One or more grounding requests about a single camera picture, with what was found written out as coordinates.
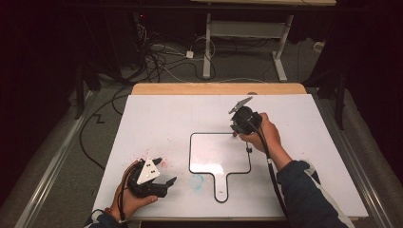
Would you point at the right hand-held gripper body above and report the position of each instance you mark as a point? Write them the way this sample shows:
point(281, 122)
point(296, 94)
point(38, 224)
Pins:
point(247, 118)

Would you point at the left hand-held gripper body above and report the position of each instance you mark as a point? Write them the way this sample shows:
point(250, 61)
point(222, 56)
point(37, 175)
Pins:
point(148, 172)

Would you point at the person's right hand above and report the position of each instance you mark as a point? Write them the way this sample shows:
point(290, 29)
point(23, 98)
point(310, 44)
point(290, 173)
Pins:
point(266, 136)

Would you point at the person's left hand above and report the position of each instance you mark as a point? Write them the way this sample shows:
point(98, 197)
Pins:
point(130, 202)

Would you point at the white table cover sheet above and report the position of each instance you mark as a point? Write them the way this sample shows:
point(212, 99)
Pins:
point(190, 114)

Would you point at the wooden table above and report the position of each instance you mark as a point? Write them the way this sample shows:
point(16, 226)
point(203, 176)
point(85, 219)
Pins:
point(190, 89)

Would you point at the white power adapter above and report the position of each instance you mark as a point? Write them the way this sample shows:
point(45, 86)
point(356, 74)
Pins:
point(189, 54)

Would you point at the white metal desk frame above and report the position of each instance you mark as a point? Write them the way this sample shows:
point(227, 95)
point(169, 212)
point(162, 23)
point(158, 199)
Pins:
point(247, 29)

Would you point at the aluminium floor rail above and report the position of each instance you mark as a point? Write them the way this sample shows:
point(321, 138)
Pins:
point(53, 161)
point(355, 158)

